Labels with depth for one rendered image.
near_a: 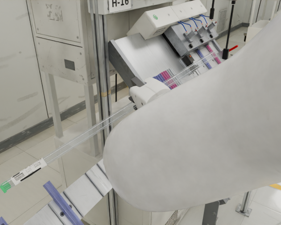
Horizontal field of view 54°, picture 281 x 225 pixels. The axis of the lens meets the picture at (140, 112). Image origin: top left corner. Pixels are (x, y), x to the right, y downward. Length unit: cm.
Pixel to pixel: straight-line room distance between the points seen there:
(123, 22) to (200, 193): 115
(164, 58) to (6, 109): 172
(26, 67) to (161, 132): 243
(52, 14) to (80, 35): 17
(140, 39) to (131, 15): 21
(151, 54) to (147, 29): 10
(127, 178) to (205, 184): 6
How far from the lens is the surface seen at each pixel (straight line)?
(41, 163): 52
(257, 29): 449
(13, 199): 221
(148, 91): 42
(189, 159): 18
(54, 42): 127
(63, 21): 119
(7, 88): 254
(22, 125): 273
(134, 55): 107
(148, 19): 114
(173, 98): 19
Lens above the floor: 147
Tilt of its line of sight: 29 degrees down
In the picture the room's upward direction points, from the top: straight up
